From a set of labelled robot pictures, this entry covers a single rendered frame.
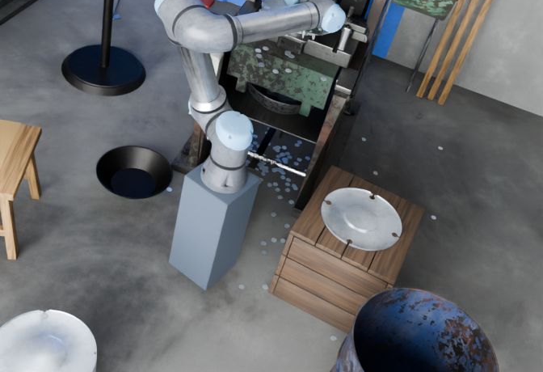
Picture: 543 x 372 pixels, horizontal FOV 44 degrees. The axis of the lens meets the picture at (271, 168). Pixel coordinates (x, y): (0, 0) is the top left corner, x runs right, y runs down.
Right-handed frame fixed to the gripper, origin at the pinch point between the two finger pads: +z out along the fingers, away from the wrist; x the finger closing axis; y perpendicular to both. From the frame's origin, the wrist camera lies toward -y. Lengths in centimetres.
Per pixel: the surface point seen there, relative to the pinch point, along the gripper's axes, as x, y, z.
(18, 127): -92, 37, 35
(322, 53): 9.6, -2.4, 15.1
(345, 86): 18.0, 12.1, 11.7
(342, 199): 23, 49, 27
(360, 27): 22.8, -14.3, 11.0
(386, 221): 38, 55, 24
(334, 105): 15.7, 17.6, 16.2
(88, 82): -80, -16, 90
